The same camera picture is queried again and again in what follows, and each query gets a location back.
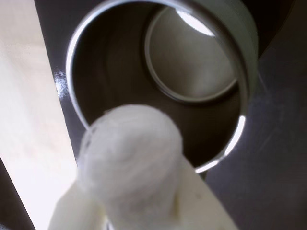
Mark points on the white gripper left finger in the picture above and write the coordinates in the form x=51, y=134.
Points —
x=76, y=210

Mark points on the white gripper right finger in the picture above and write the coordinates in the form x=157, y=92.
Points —
x=204, y=198

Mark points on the glossy black mat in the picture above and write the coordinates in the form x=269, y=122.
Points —
x=275, y=167

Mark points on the pale wooden board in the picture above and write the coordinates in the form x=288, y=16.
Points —
x=24, y=95

